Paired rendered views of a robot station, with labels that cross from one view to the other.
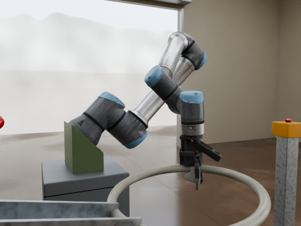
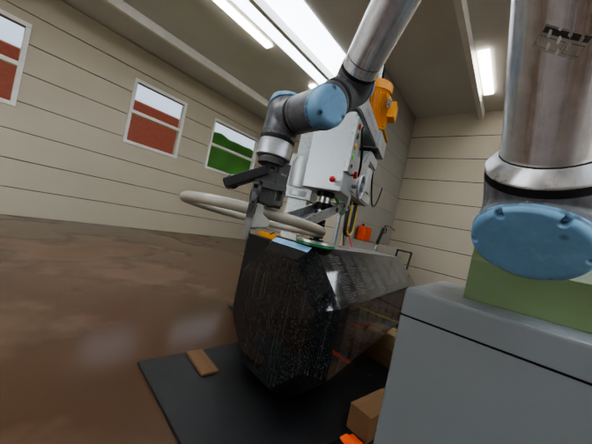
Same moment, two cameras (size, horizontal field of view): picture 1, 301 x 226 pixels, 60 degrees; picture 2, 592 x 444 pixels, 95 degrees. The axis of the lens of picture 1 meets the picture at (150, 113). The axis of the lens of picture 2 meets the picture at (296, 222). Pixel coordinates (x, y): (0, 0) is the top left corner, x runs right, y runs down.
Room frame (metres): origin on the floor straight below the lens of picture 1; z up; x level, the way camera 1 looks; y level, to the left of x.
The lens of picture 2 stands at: (1.68, -0.41, 0.94)
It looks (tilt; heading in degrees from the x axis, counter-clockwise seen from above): 0 degrees down; 153
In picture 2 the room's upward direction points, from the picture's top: 12 degrees clockwise
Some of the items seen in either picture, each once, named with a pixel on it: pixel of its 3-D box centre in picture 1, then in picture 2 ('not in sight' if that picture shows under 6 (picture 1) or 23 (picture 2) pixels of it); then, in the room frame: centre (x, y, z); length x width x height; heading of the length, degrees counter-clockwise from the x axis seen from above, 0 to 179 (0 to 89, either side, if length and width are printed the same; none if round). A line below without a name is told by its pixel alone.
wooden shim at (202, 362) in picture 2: not in sight; (202, 361); (0.10, -0.01, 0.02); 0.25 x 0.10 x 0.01; 14
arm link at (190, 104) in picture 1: (191, 106); (283, 121); (1.01, -0.16, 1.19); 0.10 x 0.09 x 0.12; 15
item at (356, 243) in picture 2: not in sight; (372, 265); (-2.14, 3.32, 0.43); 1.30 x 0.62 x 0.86; 114
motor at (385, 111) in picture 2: not in sight; (374, 110); (0.00, 0.93, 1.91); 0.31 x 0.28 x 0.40; 38
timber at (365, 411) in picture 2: not in sight; (375, 412); (0.73, 0.75, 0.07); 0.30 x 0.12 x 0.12; 103
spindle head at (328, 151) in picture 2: not in sight; (337, 161); (0.35, 0.46, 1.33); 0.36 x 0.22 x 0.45; 128
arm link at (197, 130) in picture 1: (192, 129); (274, 152); (1.01, -0.17, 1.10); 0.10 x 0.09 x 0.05; 159
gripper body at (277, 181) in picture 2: (191, 149); (269, 183); (1.02, -0.16, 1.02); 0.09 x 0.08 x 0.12; 68
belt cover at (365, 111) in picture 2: not in sight; (357, 130); (0.18, 0.68, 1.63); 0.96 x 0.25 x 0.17; 128
